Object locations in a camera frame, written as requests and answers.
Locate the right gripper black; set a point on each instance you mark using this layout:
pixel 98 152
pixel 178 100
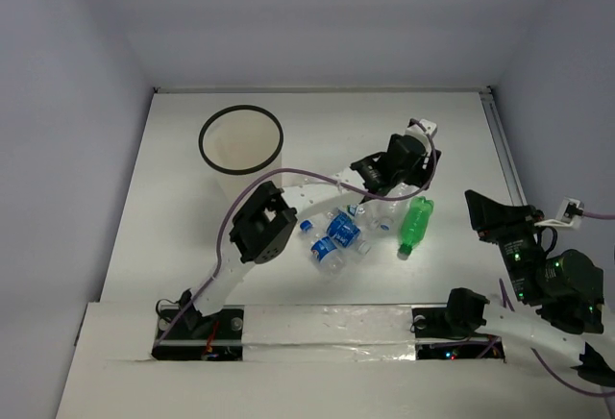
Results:
pixel 498 219

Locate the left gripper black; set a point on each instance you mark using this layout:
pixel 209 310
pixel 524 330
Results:
pixel 425 175

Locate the clear plastic bottle unlabeled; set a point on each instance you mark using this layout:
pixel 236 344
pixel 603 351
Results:
pixel 400 192

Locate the clear bottle green white label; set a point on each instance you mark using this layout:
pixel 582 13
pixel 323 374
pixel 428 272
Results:
pixel 372 216

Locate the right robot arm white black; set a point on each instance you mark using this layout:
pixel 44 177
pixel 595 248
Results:
pixel 565 290

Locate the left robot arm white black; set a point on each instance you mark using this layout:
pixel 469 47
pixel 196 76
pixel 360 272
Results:
pixel 261 220

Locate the white cylindrical bin black rim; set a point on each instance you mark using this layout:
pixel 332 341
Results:
pixel 239 144

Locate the green plastic bottle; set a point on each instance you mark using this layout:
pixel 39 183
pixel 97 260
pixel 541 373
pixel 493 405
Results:
pixel 414 225

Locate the blue label bottle white cap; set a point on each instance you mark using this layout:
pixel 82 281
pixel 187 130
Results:
pixel 344 232

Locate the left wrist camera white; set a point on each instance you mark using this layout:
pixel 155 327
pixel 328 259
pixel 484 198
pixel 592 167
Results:
pixel 421 127

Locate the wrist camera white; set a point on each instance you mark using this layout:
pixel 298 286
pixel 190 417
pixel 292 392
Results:
pixel 421 127
pixel 569 216

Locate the aluminium rail right edge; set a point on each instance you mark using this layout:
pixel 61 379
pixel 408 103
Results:
pixel 511 177

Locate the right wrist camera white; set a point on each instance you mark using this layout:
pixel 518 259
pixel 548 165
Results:
pixel 569 216

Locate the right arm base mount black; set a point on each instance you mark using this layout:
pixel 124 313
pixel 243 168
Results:
pixel 437 339

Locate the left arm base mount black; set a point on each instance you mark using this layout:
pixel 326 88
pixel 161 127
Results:
pixel 213 338

